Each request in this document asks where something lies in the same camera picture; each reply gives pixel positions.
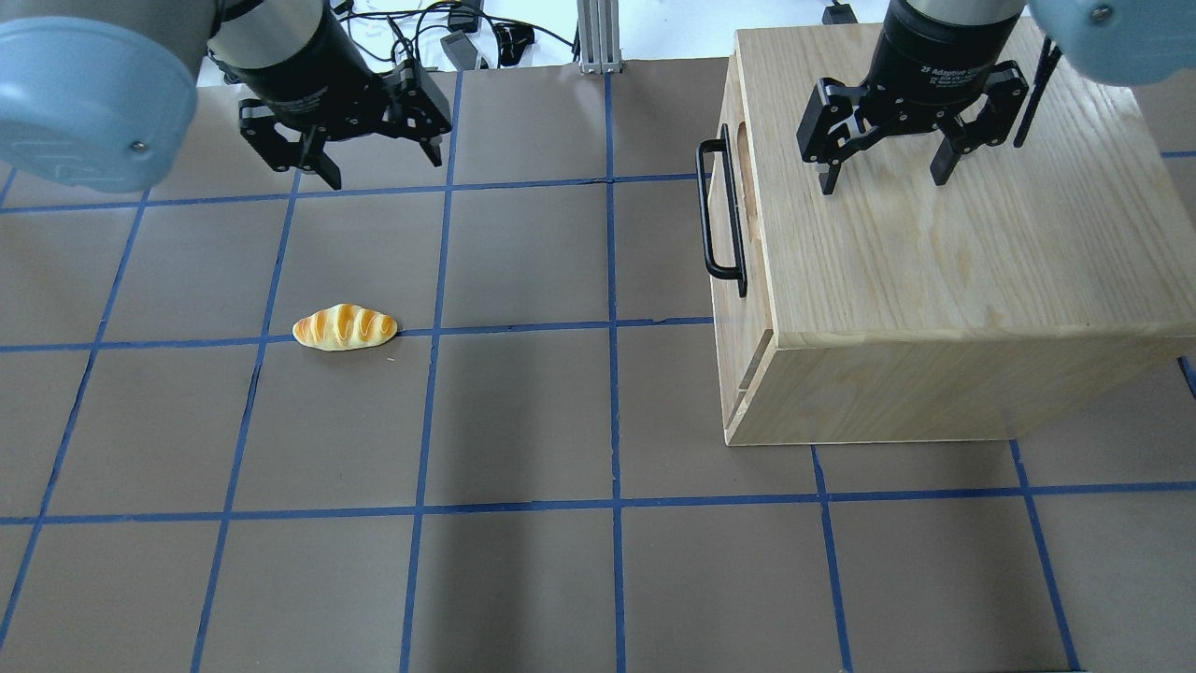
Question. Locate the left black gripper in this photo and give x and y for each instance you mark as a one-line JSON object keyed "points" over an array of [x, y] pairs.
{"points": [[301, 67]]}

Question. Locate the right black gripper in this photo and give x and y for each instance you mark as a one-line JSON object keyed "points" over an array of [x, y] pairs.
{"points": [[937, 54]]}

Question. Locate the wooden drawer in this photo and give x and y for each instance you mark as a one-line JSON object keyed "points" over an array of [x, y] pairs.
{"points": [[738, 271]]}

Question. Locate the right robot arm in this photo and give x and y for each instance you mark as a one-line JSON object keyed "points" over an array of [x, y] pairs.
{"points": [[1121, 43]]}

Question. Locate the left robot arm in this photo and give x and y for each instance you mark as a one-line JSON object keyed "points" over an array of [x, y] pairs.
{"points": [[100, 94]]}

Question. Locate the wooden drawer cabinet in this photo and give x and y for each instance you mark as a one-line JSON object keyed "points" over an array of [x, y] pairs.
{"points": [[894, 310]]}

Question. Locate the toy bread roll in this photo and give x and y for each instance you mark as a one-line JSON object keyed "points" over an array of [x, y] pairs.
{"points": [[345, 327]]}

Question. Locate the aluminium frame post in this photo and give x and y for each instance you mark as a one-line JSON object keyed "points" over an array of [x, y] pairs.
{"points": [[598, 43]]}

